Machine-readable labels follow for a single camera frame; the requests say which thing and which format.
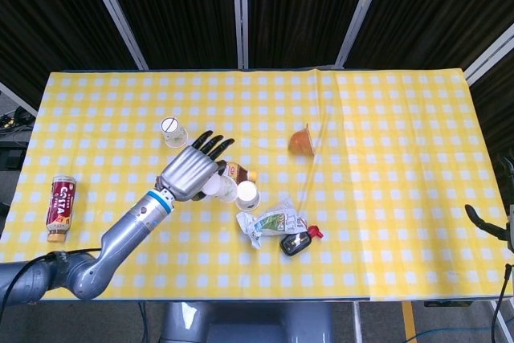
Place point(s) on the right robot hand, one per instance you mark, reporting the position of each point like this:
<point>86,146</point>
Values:
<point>492,225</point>

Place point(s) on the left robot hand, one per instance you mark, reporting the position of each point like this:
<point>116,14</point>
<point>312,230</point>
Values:
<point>186,174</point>

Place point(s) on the paper cup with green flower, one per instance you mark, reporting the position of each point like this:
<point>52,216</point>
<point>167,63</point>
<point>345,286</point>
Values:
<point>223,190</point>

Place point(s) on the clear plastic cup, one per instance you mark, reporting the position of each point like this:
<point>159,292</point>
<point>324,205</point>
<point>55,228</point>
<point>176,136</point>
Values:
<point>175,134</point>

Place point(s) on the paper cup with fern print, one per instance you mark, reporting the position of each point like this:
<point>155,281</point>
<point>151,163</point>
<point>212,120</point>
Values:
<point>247,196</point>

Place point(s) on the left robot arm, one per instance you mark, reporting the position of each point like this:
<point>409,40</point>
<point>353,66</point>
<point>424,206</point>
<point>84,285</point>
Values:
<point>120,238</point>

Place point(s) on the orange jelly cup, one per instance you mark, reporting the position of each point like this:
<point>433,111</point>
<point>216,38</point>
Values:
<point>301,142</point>

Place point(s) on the corn tea plastic bottle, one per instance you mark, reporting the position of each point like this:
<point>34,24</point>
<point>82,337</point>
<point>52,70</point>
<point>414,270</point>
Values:
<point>239,171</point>

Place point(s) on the crumpled white snack bag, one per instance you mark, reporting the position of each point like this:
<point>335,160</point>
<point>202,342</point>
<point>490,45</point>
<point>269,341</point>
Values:
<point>269,222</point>

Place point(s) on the black sauce bottle red cap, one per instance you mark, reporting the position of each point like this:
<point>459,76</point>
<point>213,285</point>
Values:
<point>295,243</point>

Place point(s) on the red Costa coffee bottle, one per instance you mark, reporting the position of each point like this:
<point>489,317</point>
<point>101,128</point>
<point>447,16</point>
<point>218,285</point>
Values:
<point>60,208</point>

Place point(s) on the grey robot torso base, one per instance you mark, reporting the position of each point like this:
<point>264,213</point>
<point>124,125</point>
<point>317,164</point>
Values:
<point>249,323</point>

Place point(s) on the white table leg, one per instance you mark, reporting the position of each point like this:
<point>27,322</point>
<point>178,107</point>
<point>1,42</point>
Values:
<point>357,323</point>

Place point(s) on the yellow white checkered tablecloth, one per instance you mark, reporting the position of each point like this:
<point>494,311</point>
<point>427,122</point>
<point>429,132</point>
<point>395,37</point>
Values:
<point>361,118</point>

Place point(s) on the white partition frame post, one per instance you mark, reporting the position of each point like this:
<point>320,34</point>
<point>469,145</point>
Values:
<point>18,98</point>
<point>240,13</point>
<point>490,51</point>
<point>116,13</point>
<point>361,13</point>

